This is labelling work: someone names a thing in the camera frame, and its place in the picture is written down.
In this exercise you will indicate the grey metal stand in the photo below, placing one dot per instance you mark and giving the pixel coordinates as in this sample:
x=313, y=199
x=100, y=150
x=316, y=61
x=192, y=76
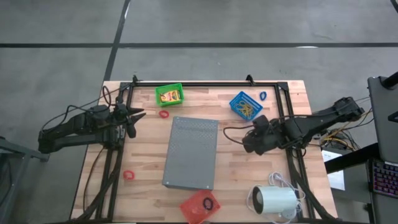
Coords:
x=18, y=152

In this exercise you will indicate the yellow green crayon box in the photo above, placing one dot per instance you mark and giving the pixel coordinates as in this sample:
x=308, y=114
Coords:
x=170, y=96

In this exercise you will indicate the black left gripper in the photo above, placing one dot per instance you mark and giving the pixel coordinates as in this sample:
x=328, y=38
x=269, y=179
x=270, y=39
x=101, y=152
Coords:
x=122, y=116

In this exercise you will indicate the blue plastic basket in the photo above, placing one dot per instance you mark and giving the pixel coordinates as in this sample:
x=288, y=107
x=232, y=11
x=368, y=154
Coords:
x=237, y=99

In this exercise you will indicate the green plastic basket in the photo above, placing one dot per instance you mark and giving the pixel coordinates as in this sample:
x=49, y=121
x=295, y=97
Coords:
x=158, y=101

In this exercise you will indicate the black desk bar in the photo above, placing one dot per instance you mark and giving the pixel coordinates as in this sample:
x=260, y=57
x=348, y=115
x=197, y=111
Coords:
x=351, y=160

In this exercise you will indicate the white paper sheet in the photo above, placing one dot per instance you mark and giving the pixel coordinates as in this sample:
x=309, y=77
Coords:
x=337, y=180

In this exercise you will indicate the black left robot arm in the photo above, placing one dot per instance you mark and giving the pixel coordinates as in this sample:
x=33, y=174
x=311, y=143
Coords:
x=77, y=130

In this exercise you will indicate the black keyboard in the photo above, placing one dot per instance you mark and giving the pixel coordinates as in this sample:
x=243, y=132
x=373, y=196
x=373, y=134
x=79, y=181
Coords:
x=385, y=179

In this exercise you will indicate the black aluminium table frame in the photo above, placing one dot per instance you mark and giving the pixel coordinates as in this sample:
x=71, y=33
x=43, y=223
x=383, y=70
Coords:
x=202, y=84

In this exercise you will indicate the black frame clamp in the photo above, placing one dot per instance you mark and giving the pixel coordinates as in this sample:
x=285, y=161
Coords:
x=249, y=79
x=135, y=80

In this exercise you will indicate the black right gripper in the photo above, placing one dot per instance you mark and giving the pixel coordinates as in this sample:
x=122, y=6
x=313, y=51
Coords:
x=261, y=137

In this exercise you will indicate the white cylindrical device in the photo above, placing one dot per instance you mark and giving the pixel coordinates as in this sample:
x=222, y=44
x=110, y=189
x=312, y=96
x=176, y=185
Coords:
x=276, y=199

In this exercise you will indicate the grey metal bracket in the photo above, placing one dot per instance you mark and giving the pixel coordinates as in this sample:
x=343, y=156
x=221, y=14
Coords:
x=122, y=132

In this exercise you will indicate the grey perforated metal riser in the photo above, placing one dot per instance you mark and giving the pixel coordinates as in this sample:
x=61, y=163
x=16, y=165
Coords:
x=191, y=152

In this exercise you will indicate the red plastic basket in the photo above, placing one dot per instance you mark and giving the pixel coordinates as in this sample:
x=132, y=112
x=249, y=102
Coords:
x=192, y=208

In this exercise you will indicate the frame corner gusset plate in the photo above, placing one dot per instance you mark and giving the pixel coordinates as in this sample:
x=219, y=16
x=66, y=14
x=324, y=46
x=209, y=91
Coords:
x=283, y=86
x=124, y=86

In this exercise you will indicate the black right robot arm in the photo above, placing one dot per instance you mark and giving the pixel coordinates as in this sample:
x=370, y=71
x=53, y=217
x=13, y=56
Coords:
x=323, y=119

